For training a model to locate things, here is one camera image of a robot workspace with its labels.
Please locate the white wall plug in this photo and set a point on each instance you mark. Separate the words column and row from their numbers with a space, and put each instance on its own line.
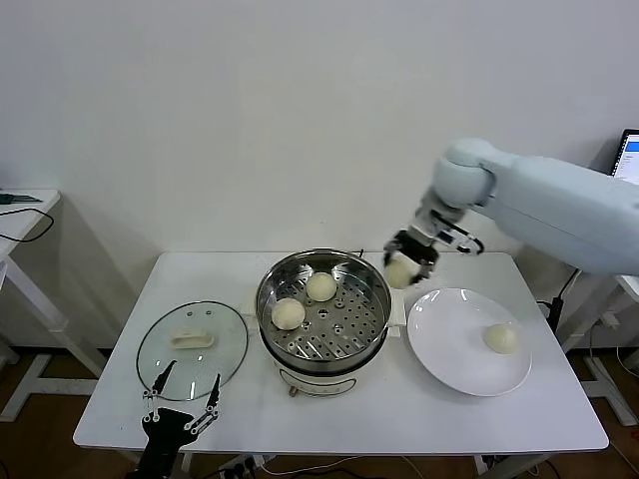
column 611, row 320

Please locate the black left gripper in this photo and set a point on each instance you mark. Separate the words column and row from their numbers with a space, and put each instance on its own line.
column 167, row 431

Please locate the white power strip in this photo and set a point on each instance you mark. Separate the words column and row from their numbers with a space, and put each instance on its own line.
column 244, row 464

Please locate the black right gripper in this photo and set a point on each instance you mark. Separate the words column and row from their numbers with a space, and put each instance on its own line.
column 417, row 244

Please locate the round glass pot lid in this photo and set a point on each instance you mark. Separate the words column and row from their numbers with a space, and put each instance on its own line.
column 199, row 319

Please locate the white round plate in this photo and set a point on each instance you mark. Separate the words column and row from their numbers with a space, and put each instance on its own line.
column 449, row 339

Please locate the white electric cooker pot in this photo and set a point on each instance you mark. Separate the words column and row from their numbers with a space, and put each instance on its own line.
column 319, row 381

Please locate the white side table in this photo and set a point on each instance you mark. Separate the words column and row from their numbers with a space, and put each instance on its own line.
column 50, row 198
column 626, row 294

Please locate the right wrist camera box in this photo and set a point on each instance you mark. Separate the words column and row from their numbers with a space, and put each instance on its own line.
column 456, row 240

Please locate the stainless steel steamer basket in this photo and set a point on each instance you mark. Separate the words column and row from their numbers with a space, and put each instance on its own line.
column 349, row 319

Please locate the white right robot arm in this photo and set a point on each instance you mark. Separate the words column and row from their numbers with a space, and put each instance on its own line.
column 549, row 199

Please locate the dark green flat tool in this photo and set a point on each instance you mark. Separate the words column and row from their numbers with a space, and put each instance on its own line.
column 20, row 198

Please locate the grey open laptop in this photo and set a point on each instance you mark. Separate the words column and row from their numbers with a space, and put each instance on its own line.
column 630, row 154

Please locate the white steamed baozi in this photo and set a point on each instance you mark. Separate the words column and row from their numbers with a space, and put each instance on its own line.
column 502, row 338
column 320, row 287
column 288, row 314
column 401, row 273

